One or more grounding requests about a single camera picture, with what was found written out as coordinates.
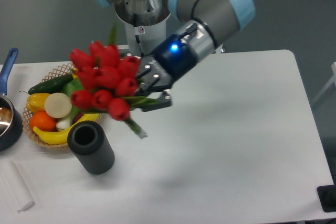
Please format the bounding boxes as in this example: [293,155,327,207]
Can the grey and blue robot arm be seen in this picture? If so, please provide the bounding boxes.
[96,0,255,111]

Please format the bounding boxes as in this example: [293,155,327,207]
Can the red tulip bouquet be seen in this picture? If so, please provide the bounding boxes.
[69,24,147,138]

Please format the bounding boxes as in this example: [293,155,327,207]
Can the black device at table edge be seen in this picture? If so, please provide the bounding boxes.
[317,185,335,212]

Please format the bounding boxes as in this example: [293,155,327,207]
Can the orange fruit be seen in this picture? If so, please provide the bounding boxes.
[29,111,56,132]

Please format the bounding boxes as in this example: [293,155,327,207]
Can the yellow banana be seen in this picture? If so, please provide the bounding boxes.
[33,113,100,145]

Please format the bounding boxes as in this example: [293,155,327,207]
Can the yellow bell pepper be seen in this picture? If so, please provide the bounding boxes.
[26,93,50,113]

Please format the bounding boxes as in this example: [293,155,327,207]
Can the green leafy vegetable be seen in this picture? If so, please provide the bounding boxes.
[56,78,83,131]

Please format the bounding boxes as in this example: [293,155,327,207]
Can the blue handled dark saucepan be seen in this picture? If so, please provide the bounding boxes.
[1,48,23,152]

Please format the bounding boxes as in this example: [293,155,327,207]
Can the white folded cloth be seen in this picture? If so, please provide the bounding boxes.
[1,161,35,212]

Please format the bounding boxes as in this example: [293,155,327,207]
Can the woven wicker basket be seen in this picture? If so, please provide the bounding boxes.
[22,61,106,149]

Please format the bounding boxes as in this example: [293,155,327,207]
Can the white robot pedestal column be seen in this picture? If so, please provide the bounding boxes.
[124,21,166,56]

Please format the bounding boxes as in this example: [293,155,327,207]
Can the green cucumber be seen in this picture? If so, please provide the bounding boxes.
[28,74,73,95]

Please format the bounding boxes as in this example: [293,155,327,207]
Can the white furniture frame right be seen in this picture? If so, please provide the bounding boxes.
[312,62,335,107]

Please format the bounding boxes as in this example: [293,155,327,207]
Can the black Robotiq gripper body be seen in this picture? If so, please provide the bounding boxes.
[136,34,197,95]

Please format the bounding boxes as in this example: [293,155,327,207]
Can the dark grey ribbed vase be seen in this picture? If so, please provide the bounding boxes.
[67,120,115,175]

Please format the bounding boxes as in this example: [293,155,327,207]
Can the white round radish slice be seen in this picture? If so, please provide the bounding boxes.
[44,93,72,119]

